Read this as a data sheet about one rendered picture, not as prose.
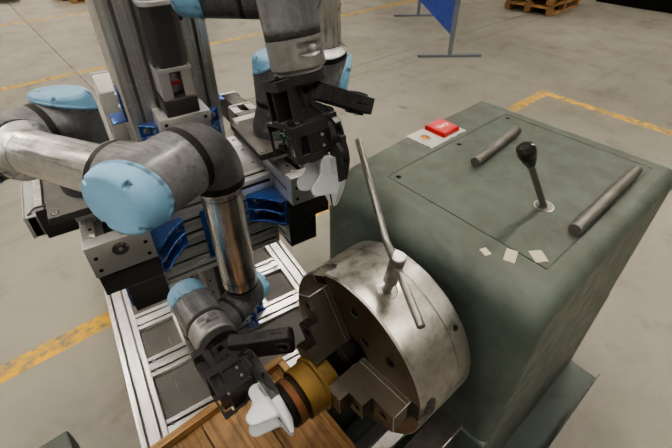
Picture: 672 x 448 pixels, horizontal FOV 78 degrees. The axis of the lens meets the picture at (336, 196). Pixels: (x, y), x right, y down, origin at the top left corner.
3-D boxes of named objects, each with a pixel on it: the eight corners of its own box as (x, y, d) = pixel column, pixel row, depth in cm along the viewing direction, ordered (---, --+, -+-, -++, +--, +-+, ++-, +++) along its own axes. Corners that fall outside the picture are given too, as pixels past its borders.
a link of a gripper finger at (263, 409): (265, 455, 60) (234, 405, 65) (299, 428, 63) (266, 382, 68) (263, 445, 58) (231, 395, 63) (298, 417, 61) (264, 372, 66)
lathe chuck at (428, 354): (325, 307, 97) (342, 215, 75) (427, 424, 81) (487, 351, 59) (293, 329, 92) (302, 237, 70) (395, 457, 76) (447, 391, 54)
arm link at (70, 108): (121, 138, 98) (101, 82, 90) (67, 165, 88) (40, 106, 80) (88, 127, 102) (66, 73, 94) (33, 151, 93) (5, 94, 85)
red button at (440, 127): (439, 124, 106) (440, 117, 105) (458, 133, 103) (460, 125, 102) (423, 132, 103) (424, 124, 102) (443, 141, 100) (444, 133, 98)
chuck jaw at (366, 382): (376, 344, 71) (432, 392, 63) (376, 362, 74) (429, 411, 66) (326, 385, 66) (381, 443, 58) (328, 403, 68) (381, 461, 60)
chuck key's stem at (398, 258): (392, 305, 66) (409, 261, 58) (379, 307, 66) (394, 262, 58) (387, 293, 68) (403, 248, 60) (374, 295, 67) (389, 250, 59)
